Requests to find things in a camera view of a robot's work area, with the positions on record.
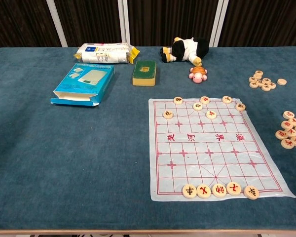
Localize blue kitchen scale box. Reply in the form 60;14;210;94
50;62;115;108

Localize black white plush toy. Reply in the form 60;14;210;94
160;37;210;66

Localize pink orange turtle toy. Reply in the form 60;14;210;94
188;66;208;84

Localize teal felt table cover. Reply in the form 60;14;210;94
0;45;296;232

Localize yellow sponge green scouring pad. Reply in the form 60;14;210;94
132;60;157;87

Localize dark ribbed partition panel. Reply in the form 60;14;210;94
0;0;68;48
46;0;128;48
213;0;296;47
123;0;229;47

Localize white tissue pack yellow ends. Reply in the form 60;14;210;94
74;42;141;65

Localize translucent plastic xiangqi board sheet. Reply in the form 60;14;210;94
148;98;296;202

